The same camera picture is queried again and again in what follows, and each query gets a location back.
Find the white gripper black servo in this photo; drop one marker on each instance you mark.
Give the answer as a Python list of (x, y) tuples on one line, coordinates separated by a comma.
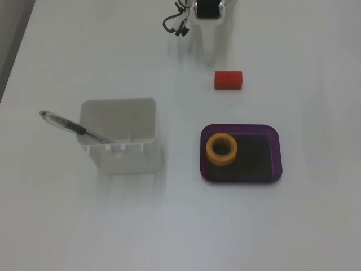
[(207, 11)]

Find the red ribbed cube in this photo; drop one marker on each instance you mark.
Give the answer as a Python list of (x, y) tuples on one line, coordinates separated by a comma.
[(228, 80)]

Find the yellow tape roll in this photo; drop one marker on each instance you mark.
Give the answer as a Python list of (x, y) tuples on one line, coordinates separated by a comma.
[(211, 153)]

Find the purple rectangular tray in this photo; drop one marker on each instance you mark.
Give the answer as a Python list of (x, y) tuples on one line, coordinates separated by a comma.
[(242, 172)]

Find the white square plastic container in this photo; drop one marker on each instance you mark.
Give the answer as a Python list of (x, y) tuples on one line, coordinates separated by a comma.
[(127, 161)]

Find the clear black ballpoint pen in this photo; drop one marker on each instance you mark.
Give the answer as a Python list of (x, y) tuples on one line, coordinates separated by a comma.
[(67, 124)]

